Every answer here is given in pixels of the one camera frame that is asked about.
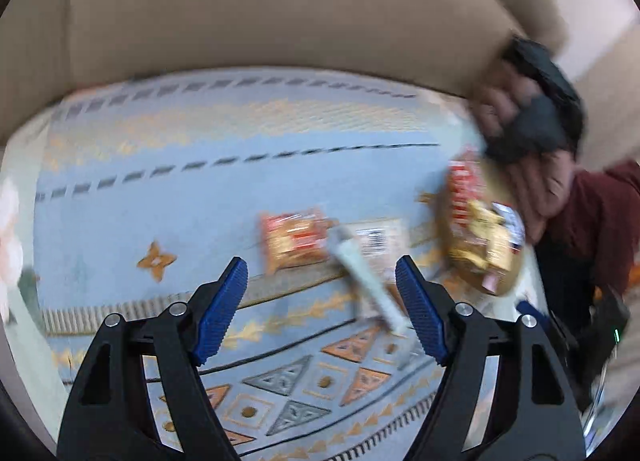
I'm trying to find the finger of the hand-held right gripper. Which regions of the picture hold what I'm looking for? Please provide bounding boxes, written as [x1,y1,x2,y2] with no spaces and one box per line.
[516,300,581,382]

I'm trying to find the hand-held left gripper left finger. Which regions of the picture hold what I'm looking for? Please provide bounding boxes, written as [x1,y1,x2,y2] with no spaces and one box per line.
[56,256,249,461]

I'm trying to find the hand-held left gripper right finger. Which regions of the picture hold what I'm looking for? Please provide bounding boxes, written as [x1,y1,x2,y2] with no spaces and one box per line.
[395,255,587,461]

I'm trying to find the green white snack packet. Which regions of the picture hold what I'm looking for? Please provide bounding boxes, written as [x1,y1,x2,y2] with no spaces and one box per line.
[327,226,408,337]

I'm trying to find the brown cracker pack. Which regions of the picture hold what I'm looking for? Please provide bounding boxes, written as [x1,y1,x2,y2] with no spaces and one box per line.
[345,218,408,272]

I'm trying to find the blue white snack packet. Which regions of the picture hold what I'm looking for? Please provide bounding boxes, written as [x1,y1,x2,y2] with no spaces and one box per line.
[492,201,526,249]

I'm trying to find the woven basket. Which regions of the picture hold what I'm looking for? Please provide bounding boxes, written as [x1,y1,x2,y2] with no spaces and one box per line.
[435,148,528,298]

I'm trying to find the yellow snack packet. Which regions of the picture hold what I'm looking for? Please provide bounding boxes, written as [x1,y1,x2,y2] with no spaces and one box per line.
[450,204,516,274]

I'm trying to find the orange bread package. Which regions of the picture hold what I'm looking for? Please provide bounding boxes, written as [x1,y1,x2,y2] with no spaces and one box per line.
[260,208,333,276]

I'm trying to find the red white biscuit bag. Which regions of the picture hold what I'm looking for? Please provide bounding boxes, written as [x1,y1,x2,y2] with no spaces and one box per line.
[446,151,488,242]

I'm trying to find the person's right forearm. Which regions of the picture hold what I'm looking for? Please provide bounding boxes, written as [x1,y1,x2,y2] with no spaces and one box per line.
[537,158,640,297]

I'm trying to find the blue patterned woven blanket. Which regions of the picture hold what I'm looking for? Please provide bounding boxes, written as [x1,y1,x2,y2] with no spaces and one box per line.
[32,68,551,461]

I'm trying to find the dark clothes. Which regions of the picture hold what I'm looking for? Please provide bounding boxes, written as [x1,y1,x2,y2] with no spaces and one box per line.
[485,36,586,164]

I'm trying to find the beige sofa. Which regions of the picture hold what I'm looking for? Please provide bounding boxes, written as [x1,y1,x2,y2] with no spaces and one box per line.
[0,0,571,152]

